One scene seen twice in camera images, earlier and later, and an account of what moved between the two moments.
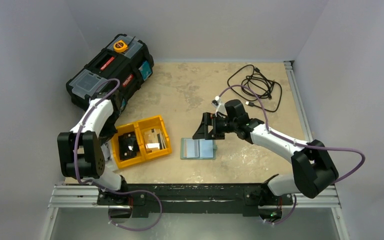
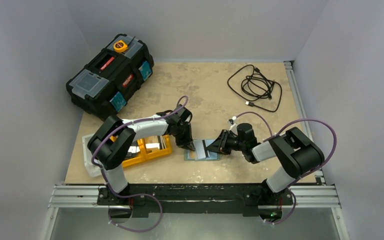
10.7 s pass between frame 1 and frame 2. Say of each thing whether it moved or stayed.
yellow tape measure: stayed
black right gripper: moved
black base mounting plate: stayed
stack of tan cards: stayed
